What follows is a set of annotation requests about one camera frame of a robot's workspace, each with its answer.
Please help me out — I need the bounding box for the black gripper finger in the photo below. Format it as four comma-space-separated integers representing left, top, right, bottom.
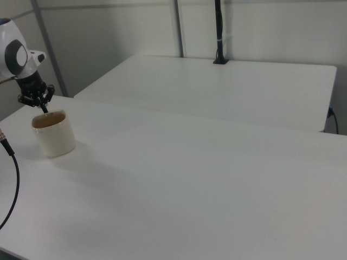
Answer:
35, 93, 50, 115
44, 84, 56, 107

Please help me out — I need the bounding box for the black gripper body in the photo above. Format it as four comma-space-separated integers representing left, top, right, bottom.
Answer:
16, 71, 51, 107

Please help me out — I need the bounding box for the cream plastic trash bin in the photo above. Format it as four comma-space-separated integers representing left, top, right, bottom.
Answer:
31, 108, 76, 159

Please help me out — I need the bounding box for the white side table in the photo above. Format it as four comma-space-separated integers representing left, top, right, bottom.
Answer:
73, 54, 338, 133

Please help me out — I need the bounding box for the grey metal partition post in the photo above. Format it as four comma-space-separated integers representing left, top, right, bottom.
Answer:
172, 0, 188, 58
30, 0, 69, 98

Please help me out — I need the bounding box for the black cable with metal connector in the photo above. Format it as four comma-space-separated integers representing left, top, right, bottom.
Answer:
0, 126, 20, 231

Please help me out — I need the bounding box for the grey metal partition rail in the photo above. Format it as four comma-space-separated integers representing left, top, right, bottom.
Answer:
37, 1, 347, 11

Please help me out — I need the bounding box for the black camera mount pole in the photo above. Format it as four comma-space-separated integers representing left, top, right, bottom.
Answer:
213, 0, 230, 66

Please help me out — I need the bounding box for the black cable with blue plug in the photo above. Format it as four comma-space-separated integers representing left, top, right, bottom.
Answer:
327, 106, 340, 135

